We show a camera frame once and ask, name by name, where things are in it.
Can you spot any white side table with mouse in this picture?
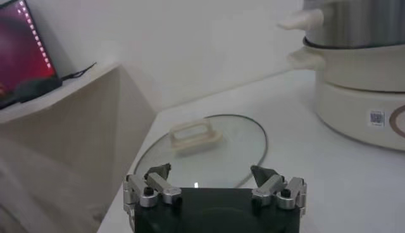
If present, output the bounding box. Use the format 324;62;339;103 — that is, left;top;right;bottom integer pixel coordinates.
0;61;158;233

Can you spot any perforated steel steamer basket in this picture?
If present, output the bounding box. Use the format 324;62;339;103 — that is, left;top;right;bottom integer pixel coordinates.
277;0;405;50

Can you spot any cream electric cooking pot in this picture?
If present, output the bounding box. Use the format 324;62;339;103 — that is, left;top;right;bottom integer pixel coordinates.
287;44;405;152

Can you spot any round glass pot lid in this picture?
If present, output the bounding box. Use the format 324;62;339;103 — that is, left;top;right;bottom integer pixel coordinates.
134;113;269;189

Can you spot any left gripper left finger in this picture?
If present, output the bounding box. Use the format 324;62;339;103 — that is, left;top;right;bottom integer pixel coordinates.
122;163;184;222

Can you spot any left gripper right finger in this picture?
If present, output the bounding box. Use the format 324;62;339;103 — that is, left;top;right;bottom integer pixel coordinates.
249;164;308;216

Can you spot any black laptop charger cable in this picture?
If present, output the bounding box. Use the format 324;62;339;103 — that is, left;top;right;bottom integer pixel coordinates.
59;61;97;82

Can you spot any laptop with red screen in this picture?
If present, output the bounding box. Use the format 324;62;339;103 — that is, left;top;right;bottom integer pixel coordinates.
0;0;63;110

